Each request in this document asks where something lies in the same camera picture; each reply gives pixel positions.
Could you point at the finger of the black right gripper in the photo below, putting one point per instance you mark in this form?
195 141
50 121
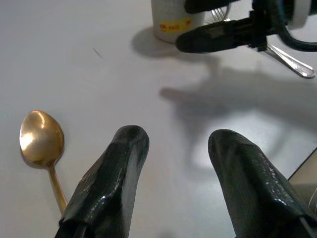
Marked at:
203 5
210 37

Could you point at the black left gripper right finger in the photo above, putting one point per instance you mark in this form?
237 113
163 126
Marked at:
247 178

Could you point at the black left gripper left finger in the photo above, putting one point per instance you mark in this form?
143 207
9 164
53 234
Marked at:
111 178

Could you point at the silver metal fork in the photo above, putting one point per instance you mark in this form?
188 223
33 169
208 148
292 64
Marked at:
294 65

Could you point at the white cup with yellow label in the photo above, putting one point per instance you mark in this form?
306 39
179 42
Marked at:
168 15

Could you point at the gold metal spoon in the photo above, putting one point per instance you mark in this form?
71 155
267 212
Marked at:
40 138

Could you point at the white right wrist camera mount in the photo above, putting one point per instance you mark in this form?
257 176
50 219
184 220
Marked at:
311 12

